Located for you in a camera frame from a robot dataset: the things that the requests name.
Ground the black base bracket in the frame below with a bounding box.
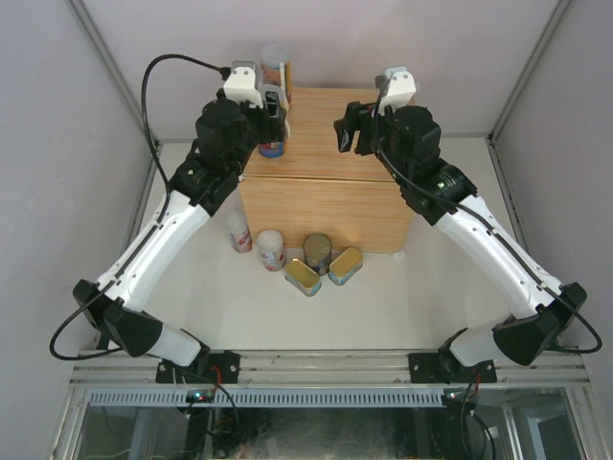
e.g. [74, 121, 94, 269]
[204, 351, 240, 385]
[408, 352, 498, 384]

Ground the slotted cable duct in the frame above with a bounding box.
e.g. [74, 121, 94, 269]
[88, 388, 443, 408]

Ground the right rectangular gold tin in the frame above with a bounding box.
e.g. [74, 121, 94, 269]
[328, 247, 363, 286]

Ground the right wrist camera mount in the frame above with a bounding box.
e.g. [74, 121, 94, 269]
[375, 66, 417, 112]

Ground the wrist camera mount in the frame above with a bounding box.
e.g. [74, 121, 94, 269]
[222, 60, 263, 108]
[375, 66, 417, 112]

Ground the aluminium mounting rail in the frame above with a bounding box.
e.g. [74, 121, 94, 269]
[70, 350, 589, 388]

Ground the white lid can colourful label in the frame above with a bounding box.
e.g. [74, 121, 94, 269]
[257, 83, 291, 159]

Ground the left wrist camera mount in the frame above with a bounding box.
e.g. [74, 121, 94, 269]
[222, 60, 263, 108]

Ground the right black base bracket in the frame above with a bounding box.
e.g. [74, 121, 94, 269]
[408, 352, 498, 384]

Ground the tall can with spoon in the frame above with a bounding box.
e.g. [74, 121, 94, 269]
[261, 44, 292, 109]

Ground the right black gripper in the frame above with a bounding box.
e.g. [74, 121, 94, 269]
[336, 96, 412, 187]

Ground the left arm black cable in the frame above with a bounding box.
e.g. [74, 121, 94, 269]
[48, 54, 232, 360]

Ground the rectangular gold tin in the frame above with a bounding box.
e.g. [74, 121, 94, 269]
[328, 247, 363, 286]
[284, 259, 321, 297]

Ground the left black base bracket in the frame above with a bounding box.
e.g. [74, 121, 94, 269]
[204, 351, 240, 385]

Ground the white lid can red label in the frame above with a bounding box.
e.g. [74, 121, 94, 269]
[224, 210, 253, 253]

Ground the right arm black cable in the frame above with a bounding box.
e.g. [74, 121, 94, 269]
[371, 76, 603, 384]

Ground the left rectangular gold tin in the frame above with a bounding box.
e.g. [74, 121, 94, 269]
[284, 259, 321, 297]

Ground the wooden cube shelf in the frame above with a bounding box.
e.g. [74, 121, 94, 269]
[238, 87, 414, 254]

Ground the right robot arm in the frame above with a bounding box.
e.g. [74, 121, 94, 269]
[333, 102, 587, 382]

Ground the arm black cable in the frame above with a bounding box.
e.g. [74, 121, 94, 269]
[371, 76, 603, 384]
[48, 54, 232, 360]

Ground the dark round tin can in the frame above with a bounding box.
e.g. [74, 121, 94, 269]
[303, 234, 332, 276]

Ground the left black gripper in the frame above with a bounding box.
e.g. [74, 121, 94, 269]
[226, 91, 284, 177]

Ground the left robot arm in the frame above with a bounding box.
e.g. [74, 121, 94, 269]
[73, 87, 286, 383]

